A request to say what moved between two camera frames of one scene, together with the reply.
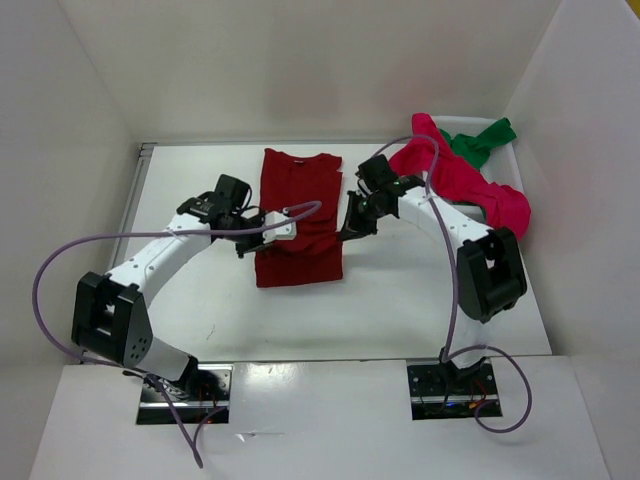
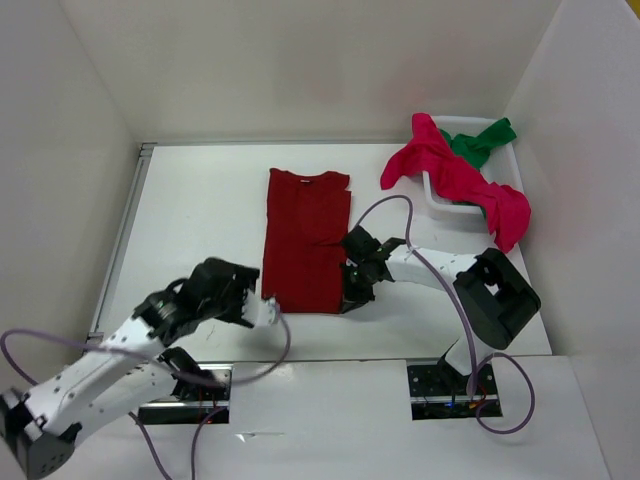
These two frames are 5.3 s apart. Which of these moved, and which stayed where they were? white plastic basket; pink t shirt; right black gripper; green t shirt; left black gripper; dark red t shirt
Moved: left black gripper; dark red t shirt; right black gripper
Stayed: green t shirt; white plastic basket; pink t shirt
